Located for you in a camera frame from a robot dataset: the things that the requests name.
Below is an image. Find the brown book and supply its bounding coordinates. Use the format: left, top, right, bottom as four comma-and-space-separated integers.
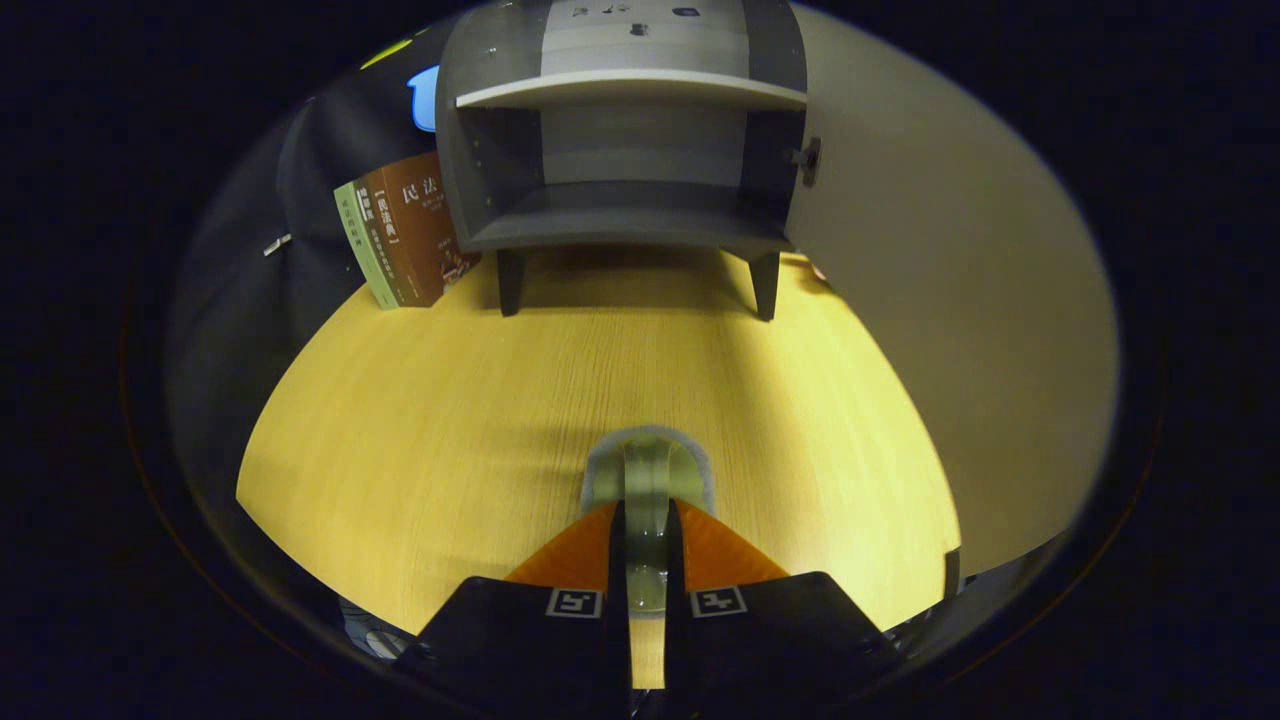
375, 150, 483, 306
355, 170, 426, 309

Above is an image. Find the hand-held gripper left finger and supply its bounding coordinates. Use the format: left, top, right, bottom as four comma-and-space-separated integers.
400, 500, 631, 720

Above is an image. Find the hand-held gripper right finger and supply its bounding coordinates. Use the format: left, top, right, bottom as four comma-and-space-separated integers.
665, 498, 901, 720

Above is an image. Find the black backdrop cloth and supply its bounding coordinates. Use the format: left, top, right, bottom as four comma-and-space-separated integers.
165, 15, 481, 501

